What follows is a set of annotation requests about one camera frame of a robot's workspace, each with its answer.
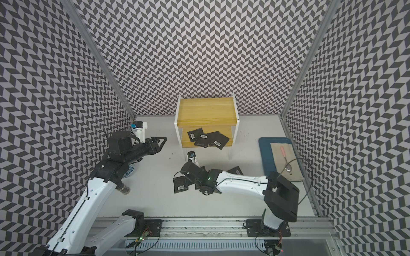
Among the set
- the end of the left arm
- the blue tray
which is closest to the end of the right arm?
the end of the left arm

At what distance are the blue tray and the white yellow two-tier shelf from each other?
26cm

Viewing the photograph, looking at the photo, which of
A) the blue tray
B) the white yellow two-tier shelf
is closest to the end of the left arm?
the white yellow two-tier shelf

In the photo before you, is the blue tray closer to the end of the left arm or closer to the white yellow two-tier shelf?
the white yellow two-tier shelf

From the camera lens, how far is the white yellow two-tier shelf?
0.73m

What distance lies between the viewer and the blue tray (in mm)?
945
